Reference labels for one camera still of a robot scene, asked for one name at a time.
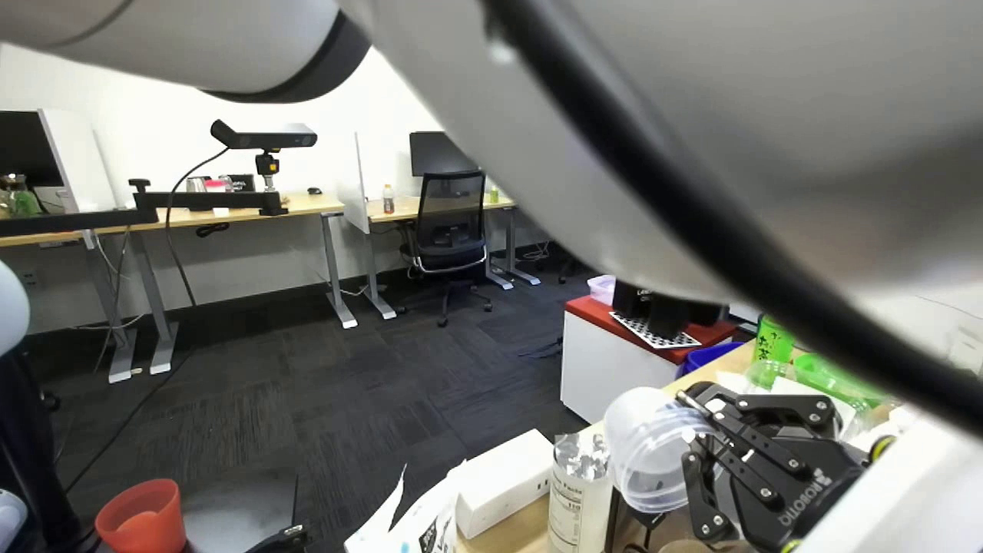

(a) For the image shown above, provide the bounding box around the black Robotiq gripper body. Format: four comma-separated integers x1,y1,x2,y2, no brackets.
735,431,875,553

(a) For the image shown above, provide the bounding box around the green plastic bowl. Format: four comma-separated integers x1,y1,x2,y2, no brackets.
792,352,890,415

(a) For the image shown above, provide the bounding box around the black plant pot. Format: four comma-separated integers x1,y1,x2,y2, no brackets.
683,296,729,332
612,280,650,324
642,293,695,341

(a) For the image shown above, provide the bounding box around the metal mesh tray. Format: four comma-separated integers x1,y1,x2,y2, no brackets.
612,311,708,355

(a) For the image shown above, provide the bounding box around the white cabinet with red top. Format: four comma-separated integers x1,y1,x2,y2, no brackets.
560,293,743,427

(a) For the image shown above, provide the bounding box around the small clear plastic container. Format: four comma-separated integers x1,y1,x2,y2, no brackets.
585,273,619,311

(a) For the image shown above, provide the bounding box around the white power strip box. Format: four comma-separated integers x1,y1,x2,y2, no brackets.
453,427,555,544

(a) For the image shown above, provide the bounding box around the white printed snack bag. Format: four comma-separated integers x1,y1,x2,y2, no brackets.
342,463,464,553

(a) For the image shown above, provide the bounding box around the black mesh office chair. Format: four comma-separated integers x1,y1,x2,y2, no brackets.
399,170,494,324

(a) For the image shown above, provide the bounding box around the black computer monitor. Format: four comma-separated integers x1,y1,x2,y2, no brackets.
0,106,78,197
409,129,481,183

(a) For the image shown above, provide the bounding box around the white desk divider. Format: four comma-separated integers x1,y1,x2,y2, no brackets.
334,131,375,236

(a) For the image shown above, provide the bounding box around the red plastic bucket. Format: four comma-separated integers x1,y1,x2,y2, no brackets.
91,475,190,553

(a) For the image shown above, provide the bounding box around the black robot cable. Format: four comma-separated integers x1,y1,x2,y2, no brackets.
476,0,983,438

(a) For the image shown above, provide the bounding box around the black stereo camera on stand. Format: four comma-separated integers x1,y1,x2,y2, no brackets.
210,117,324,179

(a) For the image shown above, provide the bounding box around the black mounting rail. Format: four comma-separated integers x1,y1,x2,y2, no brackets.
0,179,292,239

